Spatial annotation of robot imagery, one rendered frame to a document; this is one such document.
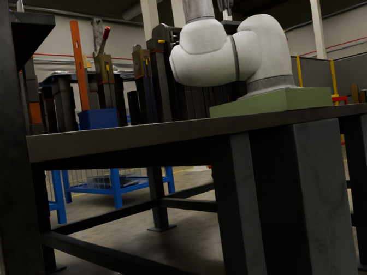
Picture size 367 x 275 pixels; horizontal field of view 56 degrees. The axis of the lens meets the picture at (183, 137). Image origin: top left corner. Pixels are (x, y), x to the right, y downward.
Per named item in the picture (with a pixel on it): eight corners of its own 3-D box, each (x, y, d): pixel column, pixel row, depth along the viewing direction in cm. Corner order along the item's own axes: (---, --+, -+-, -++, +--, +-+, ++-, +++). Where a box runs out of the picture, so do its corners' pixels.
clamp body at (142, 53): (153, 132, 163) (142, 53, 163) (165, 131, 154) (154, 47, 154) (141, 134, 159) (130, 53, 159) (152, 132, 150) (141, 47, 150)
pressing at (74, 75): (249, 78, 240) (249, 76, 240) (274, 71, 221) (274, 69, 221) (39, 84, 162) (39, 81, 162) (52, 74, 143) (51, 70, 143)
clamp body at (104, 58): (117, 137, 155) (106, 58, 154) (126, 136, 147) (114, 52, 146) (102, 139, 151) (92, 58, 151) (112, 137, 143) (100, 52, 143)
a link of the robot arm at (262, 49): (299, 71, 109) (287, 3, 110) (241, 82, 111) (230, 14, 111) (287, 80, 125) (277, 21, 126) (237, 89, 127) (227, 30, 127)
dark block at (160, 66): (166, 130, 164) (154, 41, 163) (175, 129, 158) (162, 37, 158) (157, 131, 161) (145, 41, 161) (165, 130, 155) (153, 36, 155)
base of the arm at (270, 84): (310, 91, 123) (307, 76, 123) (288, 90, 105) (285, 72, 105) (262, 102, 134) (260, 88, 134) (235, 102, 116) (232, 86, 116)
